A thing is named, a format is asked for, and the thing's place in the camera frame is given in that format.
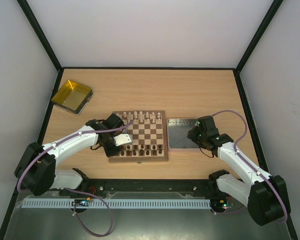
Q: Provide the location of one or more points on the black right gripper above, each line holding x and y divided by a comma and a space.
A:
193, 134

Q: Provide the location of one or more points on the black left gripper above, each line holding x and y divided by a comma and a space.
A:
109, 153

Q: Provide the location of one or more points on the wooden chess board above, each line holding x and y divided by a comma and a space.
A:
149, 130

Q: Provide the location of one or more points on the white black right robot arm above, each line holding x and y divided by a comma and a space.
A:
265, 196

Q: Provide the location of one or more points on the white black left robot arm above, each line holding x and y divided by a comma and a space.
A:
37, 169

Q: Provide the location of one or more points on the left control circuit board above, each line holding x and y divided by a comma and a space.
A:
83, 202

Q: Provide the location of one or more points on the control circuit board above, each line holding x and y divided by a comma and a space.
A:
83, 202
221, 204

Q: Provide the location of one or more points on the right control circuit board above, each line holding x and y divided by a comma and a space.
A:
221, 204

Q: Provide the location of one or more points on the silver metal tin tray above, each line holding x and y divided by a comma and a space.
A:
177, 131

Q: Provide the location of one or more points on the yellow metal tin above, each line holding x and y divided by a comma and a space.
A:
73, 97

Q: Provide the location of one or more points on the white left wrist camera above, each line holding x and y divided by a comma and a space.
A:
123, 139

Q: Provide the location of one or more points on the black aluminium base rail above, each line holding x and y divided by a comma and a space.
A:
196, 187

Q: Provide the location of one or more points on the black enclosure frame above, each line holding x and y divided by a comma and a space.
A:
271, 12

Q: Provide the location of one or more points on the white slotted cable duct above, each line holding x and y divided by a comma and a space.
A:
63, 203

